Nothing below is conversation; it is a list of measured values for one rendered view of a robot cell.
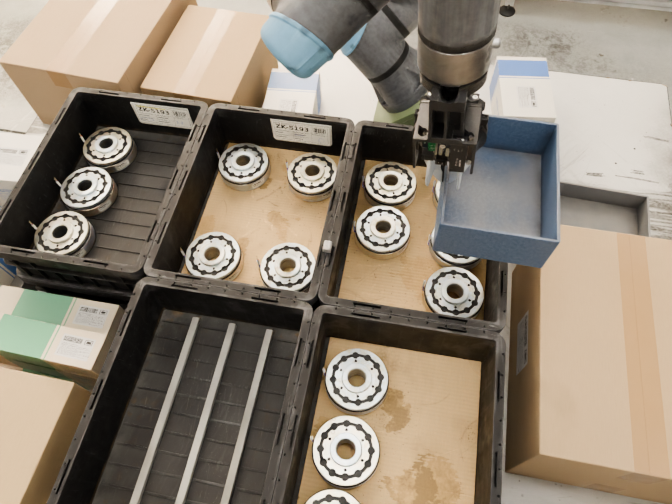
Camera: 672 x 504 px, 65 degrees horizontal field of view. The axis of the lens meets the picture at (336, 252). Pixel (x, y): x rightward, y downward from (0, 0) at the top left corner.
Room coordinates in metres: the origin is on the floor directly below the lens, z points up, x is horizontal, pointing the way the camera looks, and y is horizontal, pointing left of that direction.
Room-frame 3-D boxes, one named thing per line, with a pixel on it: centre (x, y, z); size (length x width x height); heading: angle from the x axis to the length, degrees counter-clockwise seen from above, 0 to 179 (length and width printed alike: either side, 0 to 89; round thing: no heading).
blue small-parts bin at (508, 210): (0.43, -0.23, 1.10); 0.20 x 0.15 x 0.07; 166
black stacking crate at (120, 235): (0.65, 0.43, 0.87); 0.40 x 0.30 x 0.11; 167
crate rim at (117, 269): (0.65, 0.43, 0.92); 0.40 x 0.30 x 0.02; 167
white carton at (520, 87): (0.94, -0.48, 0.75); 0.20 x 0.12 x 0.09; 173
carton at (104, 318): (0.42, 0.53, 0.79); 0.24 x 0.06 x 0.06; 76
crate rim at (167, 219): (0.58, 0.14, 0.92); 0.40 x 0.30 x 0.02; 167
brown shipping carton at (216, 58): (1.05, 0.27, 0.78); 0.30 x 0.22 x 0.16; 163
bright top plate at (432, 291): (0.38, -0.20, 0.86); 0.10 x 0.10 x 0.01
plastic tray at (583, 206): (0.58, -0.53, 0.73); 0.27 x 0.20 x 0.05; 73
